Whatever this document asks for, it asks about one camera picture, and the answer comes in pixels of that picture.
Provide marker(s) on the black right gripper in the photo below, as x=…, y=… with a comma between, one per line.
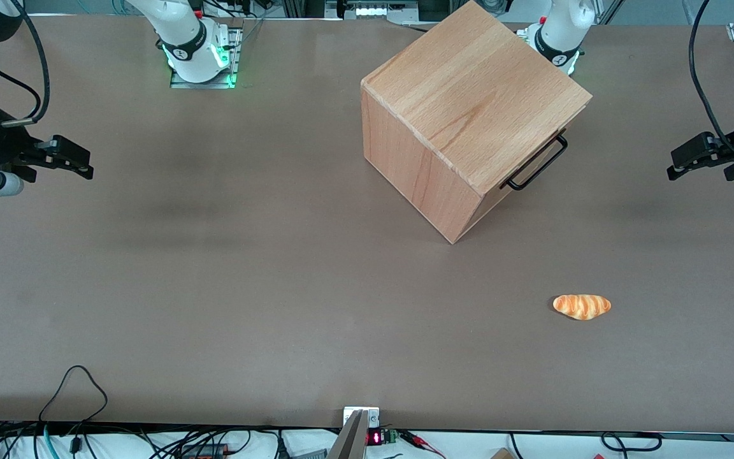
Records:
x=1, y=144

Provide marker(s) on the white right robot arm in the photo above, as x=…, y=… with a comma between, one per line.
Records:
x=183, y=39

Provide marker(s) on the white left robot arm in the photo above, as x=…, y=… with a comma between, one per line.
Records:
x=561, y=35

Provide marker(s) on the wooden drawer front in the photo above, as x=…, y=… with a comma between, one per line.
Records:
x=492, y=192

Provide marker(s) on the wooden drawer cabinet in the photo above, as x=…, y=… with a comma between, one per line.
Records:
x=462, y=95

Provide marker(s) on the orange toy bread loaf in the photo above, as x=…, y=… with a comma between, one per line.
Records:
x=582, y=306

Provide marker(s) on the black orange power adapter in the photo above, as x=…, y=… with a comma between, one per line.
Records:
x=204, y=450

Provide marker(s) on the lit white control box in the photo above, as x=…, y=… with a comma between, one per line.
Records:
x=376, y=9

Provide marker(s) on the brown cardboard piece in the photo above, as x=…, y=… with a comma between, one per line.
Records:
x=502, y=454

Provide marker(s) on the red and black clip lead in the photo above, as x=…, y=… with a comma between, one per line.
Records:
x=421, y=441

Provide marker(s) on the red digit display module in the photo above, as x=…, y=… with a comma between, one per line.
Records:
x=375, y=437

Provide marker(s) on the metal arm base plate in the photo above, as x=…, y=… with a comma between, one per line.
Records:
x=234, y=51

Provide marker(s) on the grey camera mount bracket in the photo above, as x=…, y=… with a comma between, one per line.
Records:
x=355, y=433

